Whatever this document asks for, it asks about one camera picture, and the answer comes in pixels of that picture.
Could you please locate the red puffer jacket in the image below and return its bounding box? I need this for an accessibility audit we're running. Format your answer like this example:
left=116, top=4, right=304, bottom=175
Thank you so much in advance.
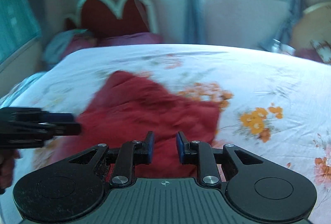
left=50, top=71, right=220, bottom=178

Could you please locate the left hand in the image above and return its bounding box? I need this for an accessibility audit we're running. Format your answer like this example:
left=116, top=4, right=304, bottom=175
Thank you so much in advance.
left=1, top=149, right=21, bottom=194

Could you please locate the side window with blinds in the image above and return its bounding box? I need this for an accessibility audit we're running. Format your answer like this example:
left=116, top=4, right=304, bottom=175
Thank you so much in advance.
left=0, top=0, right=40, bottom=62

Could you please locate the white floral bed sheet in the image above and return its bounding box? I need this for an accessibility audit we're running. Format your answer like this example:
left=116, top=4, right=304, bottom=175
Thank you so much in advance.
left=13, top=45, right=330, bottom=223

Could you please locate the pink pillow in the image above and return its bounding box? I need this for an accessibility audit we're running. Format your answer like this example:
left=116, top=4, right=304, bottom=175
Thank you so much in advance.
left=62, top=32, right=163, bottom=58

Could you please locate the blue-grey curtain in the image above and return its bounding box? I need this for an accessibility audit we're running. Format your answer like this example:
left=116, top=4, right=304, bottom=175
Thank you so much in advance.
left=184, top=0, right=205, bottom=45

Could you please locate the red heart-shaped headboard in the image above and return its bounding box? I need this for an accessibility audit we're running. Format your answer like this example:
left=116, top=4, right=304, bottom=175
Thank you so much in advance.
left=63, top=0, right=159, bottom=39

